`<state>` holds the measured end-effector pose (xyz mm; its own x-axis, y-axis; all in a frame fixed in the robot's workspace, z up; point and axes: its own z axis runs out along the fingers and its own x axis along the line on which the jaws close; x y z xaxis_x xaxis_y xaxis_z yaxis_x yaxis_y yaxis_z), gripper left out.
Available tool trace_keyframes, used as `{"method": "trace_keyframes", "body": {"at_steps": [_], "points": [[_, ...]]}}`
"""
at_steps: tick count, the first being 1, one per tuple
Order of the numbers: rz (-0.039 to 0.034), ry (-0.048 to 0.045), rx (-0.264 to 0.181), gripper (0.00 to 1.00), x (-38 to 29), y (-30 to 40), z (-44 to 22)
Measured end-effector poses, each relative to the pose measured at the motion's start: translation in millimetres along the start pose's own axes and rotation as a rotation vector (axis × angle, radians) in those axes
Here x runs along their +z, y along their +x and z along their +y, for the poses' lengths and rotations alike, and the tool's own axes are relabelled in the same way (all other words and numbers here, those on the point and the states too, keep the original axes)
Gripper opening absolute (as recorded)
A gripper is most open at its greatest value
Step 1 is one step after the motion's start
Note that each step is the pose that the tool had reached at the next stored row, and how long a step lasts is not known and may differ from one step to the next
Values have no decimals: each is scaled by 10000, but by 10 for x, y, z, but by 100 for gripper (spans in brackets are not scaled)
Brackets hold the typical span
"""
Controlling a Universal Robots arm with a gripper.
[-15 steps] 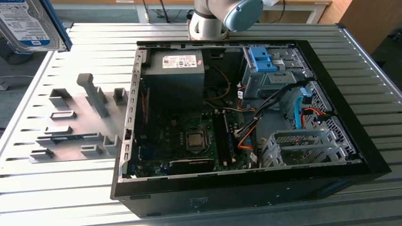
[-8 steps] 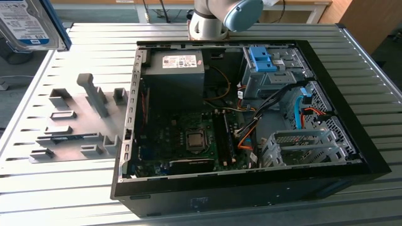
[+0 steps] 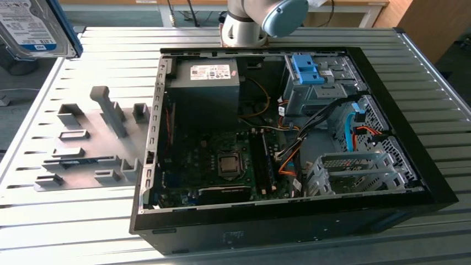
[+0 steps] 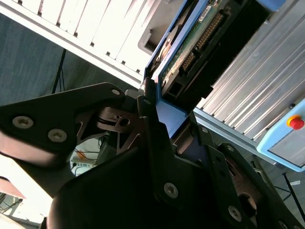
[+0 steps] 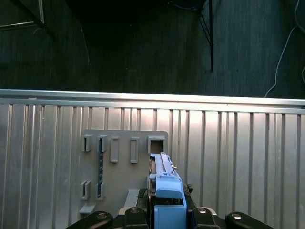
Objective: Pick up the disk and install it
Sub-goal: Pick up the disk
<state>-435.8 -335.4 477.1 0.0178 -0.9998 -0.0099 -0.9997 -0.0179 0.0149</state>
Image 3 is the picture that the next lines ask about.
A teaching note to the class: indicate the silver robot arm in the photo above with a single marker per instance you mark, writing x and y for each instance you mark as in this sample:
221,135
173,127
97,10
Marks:
243,30

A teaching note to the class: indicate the grey power supply unit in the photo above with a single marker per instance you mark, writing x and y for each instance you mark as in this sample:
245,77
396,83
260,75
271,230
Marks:
205,96

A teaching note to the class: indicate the grey floor box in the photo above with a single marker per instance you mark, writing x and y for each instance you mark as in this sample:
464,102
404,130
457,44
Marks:
2,100

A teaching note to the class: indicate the silver CPU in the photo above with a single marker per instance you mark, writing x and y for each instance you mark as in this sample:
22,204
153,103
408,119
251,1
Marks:
228,163

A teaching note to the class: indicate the black PC case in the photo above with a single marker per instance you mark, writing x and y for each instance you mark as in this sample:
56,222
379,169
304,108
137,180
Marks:
257,229

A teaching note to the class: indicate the dark blue RAM stick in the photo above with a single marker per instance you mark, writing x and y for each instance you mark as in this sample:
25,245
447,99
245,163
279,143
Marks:
77,161

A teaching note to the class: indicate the green motherboard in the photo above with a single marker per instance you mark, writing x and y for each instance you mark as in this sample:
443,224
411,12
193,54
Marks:
199,154

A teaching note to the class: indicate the black graphics card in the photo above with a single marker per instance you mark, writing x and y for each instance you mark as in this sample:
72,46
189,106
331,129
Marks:
224,194

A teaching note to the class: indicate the blue plastic drive latch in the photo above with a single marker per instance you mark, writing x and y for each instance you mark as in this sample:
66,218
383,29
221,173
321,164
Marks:
307,77

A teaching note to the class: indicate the hard disk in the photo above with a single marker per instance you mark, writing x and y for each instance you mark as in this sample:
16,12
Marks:
29,30

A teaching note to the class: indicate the silver drive cage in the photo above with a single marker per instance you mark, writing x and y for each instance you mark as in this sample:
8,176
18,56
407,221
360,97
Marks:
323,94

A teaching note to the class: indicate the grey parts rack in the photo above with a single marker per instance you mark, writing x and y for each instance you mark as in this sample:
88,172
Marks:
95,149

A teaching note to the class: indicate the black RAM stick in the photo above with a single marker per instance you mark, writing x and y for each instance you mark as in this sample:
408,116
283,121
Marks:
267,163

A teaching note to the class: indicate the wooden cabinet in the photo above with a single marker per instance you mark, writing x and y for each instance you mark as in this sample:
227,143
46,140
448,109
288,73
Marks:
433,27

